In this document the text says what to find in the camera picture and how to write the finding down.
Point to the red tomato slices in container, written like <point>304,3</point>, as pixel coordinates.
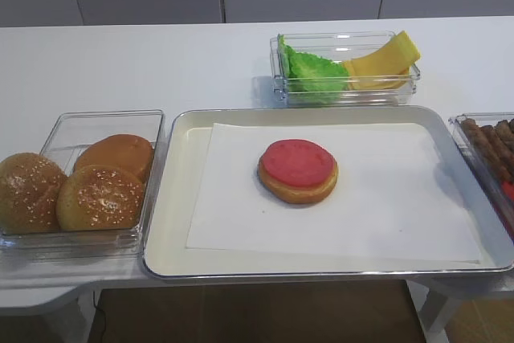
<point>506,211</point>

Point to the silver metal tray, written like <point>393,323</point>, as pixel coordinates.
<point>168,255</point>

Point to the sesame bun top left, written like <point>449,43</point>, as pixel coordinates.
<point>30,185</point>

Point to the clear patty tomato container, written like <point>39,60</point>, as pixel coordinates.
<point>502,122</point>

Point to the sesame bun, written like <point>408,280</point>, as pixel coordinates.
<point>99,197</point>
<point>30,185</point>

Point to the green lettuce leaf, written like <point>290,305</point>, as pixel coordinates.
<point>307,72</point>

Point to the yellow cheese slices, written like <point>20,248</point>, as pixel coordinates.
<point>385,68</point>

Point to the red tomato slice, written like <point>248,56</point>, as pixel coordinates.
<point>299,163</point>

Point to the sesame bun top right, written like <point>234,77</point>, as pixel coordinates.
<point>99,197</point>

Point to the brown meat patties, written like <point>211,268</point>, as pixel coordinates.
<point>496,155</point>

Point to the clear lettuce cheese container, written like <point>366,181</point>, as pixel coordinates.
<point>338,47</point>

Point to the clear plastic bun container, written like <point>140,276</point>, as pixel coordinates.
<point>71,135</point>

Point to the white paper sheet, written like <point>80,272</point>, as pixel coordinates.
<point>393,197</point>

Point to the plain bun bottom in container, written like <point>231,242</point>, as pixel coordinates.
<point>125,151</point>

